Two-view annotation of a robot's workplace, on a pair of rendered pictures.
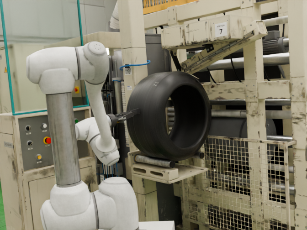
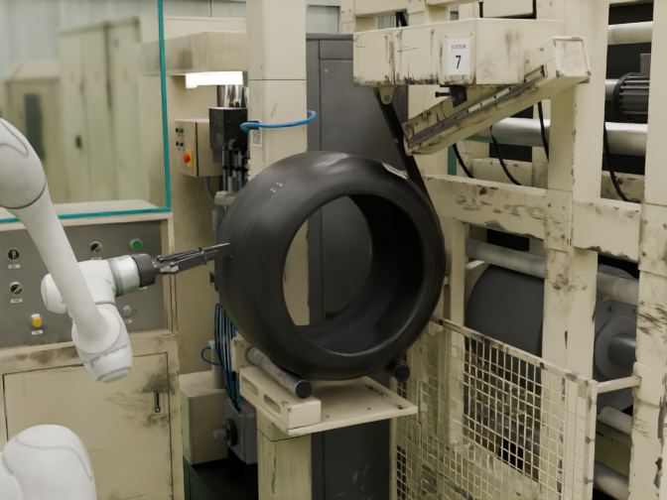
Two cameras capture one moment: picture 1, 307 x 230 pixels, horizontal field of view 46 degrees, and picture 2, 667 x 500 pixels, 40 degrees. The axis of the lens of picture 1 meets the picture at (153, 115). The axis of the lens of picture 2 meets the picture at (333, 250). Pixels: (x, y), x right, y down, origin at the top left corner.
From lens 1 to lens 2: 81 cm
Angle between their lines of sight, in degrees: 17
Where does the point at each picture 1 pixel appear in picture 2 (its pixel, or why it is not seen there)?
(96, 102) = (44, 242)
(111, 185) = (20, 449)
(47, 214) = not seen: outside the picture
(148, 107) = (245, 246)
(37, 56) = not seen: outside the picture
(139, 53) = (285, 94)
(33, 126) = (27, 250)
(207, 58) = (452, 122)
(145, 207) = (273, 470)
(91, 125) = not seen: hidden behind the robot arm
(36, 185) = (21, 383)
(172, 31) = (372, 42)
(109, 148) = (97, 345)
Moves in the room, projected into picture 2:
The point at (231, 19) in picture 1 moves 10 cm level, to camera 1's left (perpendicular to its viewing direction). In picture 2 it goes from (482, 33) to (438, 34)
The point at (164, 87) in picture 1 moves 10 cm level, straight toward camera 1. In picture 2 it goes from (291, 199) to (275, 204)
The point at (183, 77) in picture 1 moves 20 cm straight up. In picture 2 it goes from (354, 175) to (353, 91)
